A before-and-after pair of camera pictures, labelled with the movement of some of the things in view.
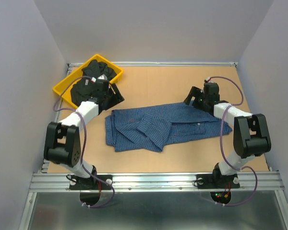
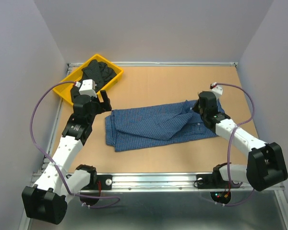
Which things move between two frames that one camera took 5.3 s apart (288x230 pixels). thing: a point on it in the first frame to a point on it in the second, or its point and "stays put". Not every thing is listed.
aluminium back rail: (163, 64) stays put
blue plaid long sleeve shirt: (147, 128) stays put
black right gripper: (194, 92) to (196, 107)
